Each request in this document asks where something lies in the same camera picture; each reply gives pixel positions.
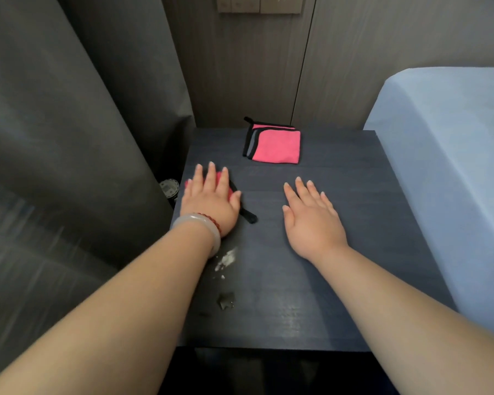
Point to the beige wall socket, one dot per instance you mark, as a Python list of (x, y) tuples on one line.
[(281, 3)]

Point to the grey curtain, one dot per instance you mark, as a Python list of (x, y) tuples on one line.
[(66, 139)]

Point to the person's right forearm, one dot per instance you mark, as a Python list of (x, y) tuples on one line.
[(403, 320)]

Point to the person's right thumb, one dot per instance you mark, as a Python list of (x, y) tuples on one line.
[(288, 220)]

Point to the person's left forearm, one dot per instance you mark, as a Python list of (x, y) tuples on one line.
[(119, 316)]

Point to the person's right hand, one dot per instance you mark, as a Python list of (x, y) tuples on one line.
[(313, 226)]

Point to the white jade bangle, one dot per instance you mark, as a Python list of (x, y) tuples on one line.
[(197, 222)]

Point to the person's left middle finger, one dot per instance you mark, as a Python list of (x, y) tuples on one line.
[(210, 176)]

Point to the person's right little finger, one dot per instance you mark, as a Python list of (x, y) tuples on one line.
[(327, 201)]

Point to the person's right middle finger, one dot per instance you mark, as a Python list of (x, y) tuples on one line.
[(303, 190)]

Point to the person's left little finger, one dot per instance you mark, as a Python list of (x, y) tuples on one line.
[(188, 189)]

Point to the beige wall switch panel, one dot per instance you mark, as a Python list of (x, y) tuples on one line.
[(238, 3)]

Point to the round metal floor fitting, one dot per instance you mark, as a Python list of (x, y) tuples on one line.
[(169, 187)]

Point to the folded pink cloth black trim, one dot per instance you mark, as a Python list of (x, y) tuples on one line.
[(278, 144)]

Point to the person's left hand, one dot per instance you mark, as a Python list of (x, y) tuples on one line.
[(210, 209)]

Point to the bed with pale blue sheet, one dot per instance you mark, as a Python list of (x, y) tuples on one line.
[(448, 160)]

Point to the person's left thumb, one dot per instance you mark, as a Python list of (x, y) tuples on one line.
[(235, 200)]

